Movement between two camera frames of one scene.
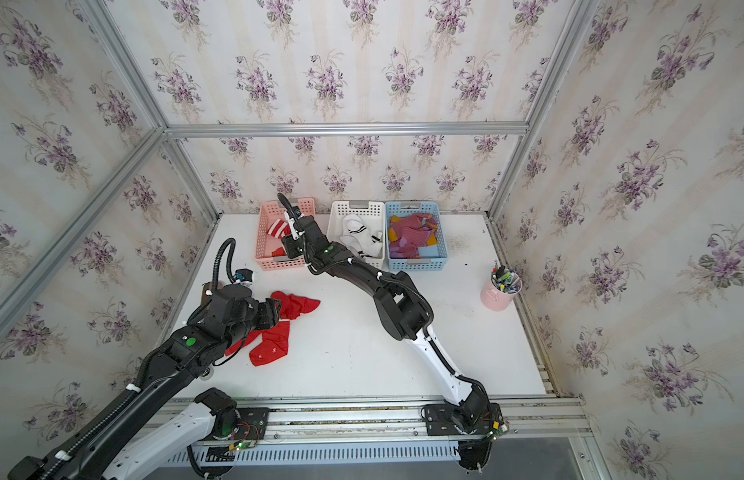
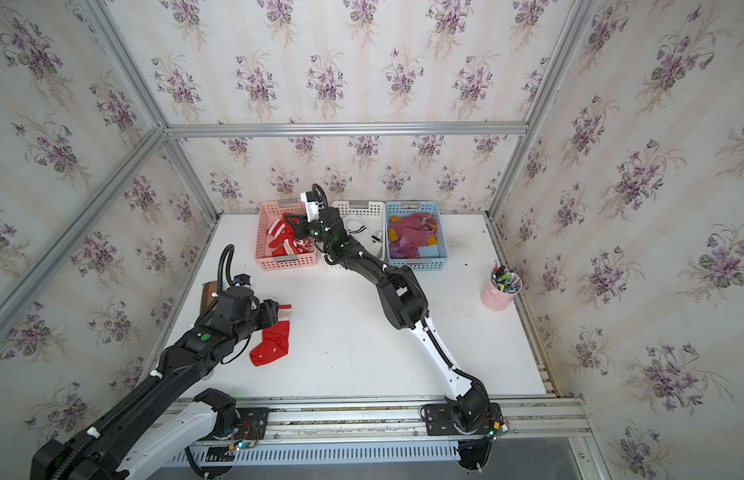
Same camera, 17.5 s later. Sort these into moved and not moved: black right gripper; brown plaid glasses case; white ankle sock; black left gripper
Moved: black right gripper
Not moved: black left gripper; white ankle sock; brown plaid glasses case
